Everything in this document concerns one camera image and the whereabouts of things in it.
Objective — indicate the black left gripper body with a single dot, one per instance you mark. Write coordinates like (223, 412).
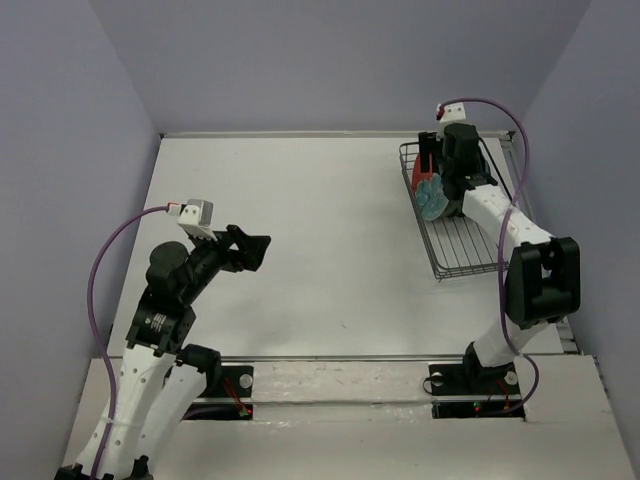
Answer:
(210, 256)

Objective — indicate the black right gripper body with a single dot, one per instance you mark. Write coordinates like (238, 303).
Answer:
(443, 162)

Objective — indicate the red and blue floral plate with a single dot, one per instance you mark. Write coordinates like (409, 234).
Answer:
(427, 187)

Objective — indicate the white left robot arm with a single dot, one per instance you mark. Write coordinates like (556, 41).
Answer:
(161, 374)

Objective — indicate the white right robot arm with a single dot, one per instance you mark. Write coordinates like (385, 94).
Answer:
(538, 273)

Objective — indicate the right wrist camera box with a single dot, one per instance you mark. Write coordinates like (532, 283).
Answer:
(447, 114)

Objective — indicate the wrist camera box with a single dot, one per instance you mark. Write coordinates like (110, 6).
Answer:
(195, 219)
(447, 114)

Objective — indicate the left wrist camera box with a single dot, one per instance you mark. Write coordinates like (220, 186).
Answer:
(195, 219)

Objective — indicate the black wire dish rack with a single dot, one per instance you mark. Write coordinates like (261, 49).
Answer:
(456, 246)

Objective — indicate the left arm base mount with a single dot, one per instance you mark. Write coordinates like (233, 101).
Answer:
(230, 399)

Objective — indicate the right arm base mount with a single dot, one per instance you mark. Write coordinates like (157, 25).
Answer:
(458, 394)

